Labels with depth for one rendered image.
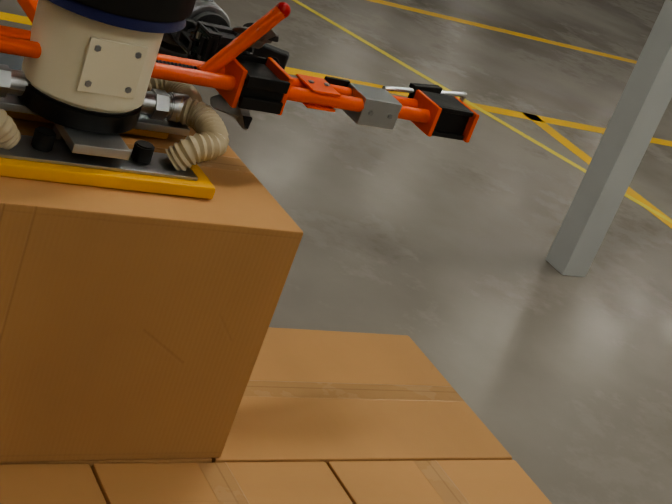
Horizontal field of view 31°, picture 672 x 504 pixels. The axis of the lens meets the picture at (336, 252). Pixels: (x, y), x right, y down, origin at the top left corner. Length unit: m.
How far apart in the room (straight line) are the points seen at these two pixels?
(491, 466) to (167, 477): 0.62
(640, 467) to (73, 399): 2.24
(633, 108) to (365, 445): 2.74
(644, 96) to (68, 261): 3.23
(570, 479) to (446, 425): 1.23
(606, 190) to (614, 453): 1.31
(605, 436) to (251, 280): 2.16
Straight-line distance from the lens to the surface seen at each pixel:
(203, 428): 1.86
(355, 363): 2.31
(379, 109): 1.91
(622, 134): 4.62
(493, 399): 3.63
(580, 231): 4.71
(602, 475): 3.53
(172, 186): 1.68
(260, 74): 1.81
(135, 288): 1.66
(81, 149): 1.64
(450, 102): 2.01
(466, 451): 2.19
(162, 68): 1.73
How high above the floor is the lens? 1.60
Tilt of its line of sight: 23 degrees down
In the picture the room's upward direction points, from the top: 21 degrees clockwise
